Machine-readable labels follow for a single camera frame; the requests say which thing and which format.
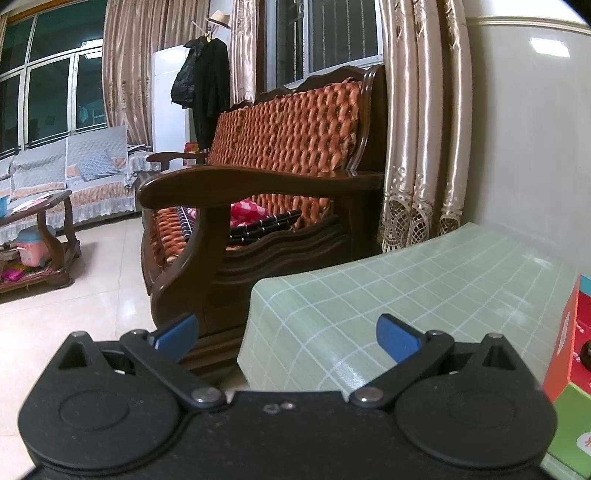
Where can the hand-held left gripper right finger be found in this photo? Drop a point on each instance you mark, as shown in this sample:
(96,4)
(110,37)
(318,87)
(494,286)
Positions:
(397,339)

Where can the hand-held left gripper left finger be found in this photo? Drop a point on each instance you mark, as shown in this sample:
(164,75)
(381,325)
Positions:
(177,335)

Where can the colourful paper box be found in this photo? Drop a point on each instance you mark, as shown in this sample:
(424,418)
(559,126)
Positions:
(561,360)

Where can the dark brown round fruit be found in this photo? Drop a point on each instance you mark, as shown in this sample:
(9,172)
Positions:
(587,353)

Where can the green checked tablecloth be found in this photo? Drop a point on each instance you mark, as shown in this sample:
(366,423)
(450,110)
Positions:
(369,286)

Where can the black striped cloth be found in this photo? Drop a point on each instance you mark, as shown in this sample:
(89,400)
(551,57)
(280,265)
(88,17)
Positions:
(263,226)

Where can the red white checked cloth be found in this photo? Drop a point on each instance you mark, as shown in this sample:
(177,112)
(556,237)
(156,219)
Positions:
(247,212)

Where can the pink plastic bucket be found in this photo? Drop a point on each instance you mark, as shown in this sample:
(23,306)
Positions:
(32,247)

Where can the dark wooden coffee table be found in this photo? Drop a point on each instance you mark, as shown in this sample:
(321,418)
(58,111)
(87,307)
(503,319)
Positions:
(46,221)

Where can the grey covered sofa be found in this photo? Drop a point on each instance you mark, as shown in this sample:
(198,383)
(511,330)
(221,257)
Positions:
(55,170)

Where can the beige satin curtain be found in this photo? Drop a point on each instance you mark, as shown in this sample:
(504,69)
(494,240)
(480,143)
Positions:
(425,115)

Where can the wooden sofa orange woven cushion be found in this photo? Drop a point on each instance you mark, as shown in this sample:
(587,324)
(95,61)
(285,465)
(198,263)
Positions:
(286,134)

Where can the white refrigerator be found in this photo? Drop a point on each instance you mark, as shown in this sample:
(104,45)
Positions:
(166,106)

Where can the black hanging coat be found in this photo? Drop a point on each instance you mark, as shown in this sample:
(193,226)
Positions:
(207,87)

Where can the large dark window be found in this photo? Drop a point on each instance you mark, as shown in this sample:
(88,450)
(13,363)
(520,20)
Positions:
(51,97)

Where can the brown patterned curtain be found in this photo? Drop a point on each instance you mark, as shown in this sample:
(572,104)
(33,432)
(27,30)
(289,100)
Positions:
(134,60)

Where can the narrow beige curtain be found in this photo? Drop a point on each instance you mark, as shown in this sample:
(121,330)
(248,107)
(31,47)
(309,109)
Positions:
(244,50)

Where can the barred window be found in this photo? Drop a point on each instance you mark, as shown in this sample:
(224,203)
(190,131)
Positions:
(337,37)

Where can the white brimmed hat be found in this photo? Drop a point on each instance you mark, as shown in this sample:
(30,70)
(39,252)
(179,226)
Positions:
(219,21)

